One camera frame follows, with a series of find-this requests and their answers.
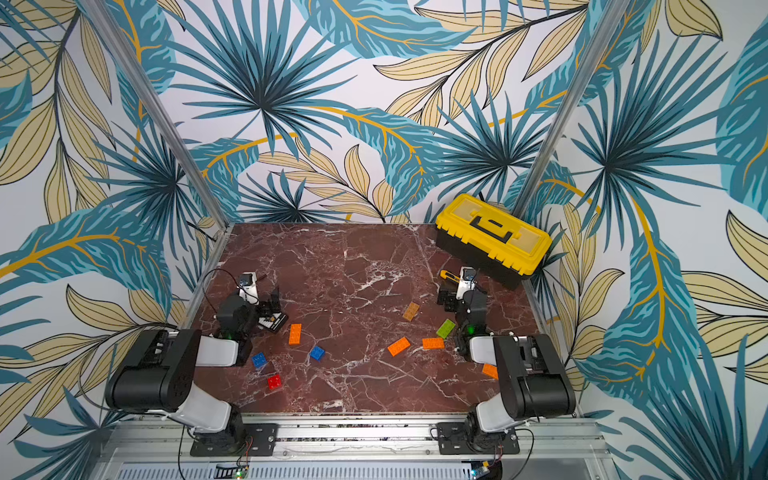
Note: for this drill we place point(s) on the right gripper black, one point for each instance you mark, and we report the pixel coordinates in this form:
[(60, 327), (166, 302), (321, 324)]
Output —
[(450, 294)]

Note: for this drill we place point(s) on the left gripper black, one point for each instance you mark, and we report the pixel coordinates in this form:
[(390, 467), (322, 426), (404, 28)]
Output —
[(265, 304)]

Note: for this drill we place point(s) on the orange 2x4 lego brick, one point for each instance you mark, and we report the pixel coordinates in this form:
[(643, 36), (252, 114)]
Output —
[(435, 343), (398, 346), (295, 333)]

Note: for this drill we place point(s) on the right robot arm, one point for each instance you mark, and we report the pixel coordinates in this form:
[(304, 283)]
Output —
[(531, 377)]

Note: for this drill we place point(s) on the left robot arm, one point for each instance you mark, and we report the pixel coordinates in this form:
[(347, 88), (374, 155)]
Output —
[(156, 376)]

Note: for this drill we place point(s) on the green 2x4 lego brick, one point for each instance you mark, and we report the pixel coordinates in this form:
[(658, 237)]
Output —
[(446, 328)]

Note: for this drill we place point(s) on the tan 2x4 lego brick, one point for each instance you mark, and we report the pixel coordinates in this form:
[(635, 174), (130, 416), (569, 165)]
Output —
[(411, 311)]

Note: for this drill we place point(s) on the red 2x2 lego brick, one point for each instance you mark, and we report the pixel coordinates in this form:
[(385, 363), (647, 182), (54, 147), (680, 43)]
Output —
[(274, 382)]

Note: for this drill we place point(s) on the black charging board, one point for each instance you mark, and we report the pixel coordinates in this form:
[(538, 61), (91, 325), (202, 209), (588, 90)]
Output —
[(272, 323)]

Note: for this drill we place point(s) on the yellow utility knife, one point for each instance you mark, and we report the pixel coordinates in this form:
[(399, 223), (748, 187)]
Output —
[(449, 276)]

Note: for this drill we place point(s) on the yellow black toolbox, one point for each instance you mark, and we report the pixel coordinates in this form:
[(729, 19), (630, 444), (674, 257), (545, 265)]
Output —
[(490, 240)]

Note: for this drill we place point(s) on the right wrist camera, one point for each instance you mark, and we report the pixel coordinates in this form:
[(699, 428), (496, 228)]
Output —
[(466, 281)]

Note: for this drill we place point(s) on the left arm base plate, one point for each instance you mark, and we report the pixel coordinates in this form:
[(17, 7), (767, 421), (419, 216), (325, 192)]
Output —
[(247, 439)]

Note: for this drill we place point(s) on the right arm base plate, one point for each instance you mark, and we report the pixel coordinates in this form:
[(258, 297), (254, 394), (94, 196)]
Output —
[(459, 438)]

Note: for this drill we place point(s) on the aluminium front rail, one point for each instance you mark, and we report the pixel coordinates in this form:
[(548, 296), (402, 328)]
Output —
[(362, 446)]

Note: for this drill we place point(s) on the right aluminium frame post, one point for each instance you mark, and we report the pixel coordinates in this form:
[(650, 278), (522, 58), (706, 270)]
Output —
[(582, 76)]

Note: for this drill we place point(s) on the aluminium frame post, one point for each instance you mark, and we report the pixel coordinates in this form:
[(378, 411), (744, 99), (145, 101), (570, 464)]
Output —
[(582, 76), (108, 29)]

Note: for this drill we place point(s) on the left aluminium frame post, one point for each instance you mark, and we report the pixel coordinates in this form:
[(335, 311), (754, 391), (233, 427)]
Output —
[(108, 29)]

